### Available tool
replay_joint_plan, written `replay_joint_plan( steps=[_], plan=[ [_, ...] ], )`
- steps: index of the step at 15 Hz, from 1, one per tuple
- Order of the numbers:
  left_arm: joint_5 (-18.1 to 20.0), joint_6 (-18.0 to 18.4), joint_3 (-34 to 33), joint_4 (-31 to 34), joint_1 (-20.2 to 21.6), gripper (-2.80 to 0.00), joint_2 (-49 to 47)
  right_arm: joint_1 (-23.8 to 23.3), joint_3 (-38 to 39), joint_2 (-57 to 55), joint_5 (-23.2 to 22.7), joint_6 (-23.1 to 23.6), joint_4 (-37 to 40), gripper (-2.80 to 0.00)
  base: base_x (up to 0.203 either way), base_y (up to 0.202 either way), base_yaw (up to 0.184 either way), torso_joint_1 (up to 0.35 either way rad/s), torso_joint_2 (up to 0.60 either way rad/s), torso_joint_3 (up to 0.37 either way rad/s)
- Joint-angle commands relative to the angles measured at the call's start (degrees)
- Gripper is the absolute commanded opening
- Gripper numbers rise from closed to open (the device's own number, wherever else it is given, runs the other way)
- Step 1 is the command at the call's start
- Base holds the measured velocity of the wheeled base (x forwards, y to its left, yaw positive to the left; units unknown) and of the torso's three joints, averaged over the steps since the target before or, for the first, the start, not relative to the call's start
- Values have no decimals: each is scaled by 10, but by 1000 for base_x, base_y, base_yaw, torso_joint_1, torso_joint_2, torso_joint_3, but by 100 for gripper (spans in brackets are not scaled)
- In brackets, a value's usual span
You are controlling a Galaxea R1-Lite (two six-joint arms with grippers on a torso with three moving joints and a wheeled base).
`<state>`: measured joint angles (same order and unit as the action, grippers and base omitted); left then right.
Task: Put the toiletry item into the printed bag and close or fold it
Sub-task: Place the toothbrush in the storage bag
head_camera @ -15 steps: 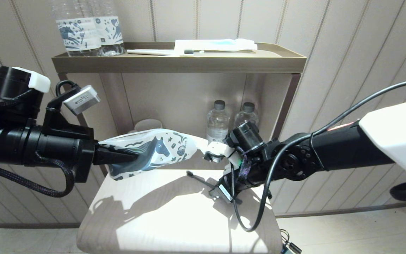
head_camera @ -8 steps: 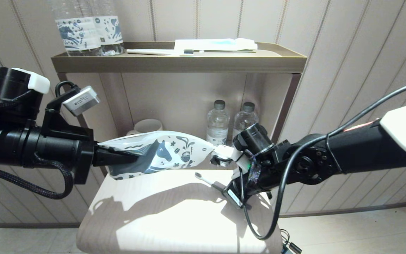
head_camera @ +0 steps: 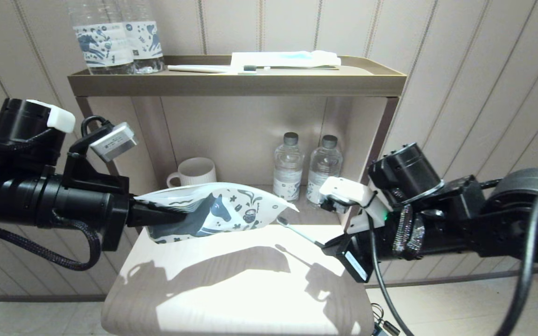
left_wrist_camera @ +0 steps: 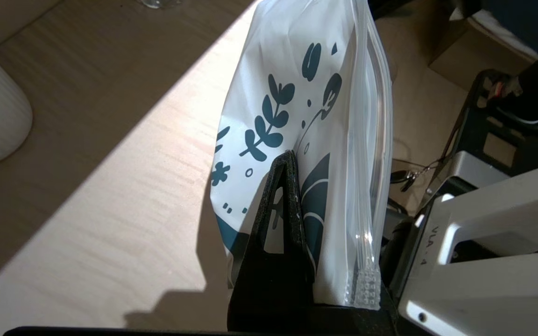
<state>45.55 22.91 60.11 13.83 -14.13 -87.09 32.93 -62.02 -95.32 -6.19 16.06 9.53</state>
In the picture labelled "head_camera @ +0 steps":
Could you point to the white toothbrush black bristles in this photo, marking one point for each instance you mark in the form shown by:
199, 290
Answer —
194, 68

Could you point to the black left camera bracket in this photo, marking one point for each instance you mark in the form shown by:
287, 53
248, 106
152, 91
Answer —
87, 177

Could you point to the small clear water bottle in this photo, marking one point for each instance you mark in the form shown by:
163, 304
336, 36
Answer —
322, 163
287, 177

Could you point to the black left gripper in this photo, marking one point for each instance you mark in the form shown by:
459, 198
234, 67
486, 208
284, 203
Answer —
82, 207

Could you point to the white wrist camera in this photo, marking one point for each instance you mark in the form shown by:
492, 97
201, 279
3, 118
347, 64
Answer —
343, 189
112, 142

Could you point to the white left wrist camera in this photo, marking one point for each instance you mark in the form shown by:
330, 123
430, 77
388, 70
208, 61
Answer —
112, 142

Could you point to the pale grey toothbrush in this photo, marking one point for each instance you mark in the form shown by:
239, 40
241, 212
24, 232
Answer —
299, 232

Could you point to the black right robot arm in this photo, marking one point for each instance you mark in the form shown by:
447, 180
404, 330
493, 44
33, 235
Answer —
484, 219

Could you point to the black key bundle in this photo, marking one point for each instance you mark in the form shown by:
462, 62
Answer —
383, 324

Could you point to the white ribbed mug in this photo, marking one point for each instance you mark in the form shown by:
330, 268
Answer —
194, 172

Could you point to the white blue horse pouch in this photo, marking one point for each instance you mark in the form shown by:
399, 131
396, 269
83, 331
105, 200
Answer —
231, 210

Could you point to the white blue packet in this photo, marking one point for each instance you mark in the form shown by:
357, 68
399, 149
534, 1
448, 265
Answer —
273, 58

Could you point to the white right camera bracket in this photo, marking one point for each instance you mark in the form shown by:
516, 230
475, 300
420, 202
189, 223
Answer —
371, 217

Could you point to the large clear water bottle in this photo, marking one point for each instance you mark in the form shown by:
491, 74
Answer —
103, 44
147, 42

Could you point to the brown open shelf cabinet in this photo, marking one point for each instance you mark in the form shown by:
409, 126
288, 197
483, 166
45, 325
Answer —
231, 84

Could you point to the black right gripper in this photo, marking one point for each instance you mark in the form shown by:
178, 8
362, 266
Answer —
371, 252

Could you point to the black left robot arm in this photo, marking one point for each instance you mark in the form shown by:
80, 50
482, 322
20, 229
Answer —
7, 196

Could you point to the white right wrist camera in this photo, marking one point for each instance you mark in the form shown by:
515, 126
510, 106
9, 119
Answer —
343, 189

